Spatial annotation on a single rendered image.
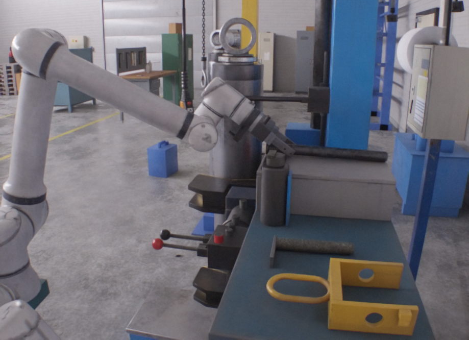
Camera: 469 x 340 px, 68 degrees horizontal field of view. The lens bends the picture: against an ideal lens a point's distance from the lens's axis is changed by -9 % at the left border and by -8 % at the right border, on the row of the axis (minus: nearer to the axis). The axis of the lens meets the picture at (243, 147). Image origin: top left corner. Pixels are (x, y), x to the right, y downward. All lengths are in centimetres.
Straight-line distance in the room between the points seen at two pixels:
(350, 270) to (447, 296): 201
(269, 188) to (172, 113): 35
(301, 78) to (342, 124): 1023
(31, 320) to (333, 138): 118
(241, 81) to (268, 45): 1020
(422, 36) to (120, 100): 147
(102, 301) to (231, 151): 145
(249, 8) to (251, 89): 268
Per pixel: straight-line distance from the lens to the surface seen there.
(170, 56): 886
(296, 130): 168
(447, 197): 385
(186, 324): 212
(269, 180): 102
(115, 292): 265
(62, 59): 112
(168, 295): 231
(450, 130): 177
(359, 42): 146
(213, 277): 178
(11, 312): 72
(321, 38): 166
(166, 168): 446
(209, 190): 147
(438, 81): 171
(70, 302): 265
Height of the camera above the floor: 156
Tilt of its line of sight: 16 degrees down
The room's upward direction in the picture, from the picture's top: 1 degrees clockwise
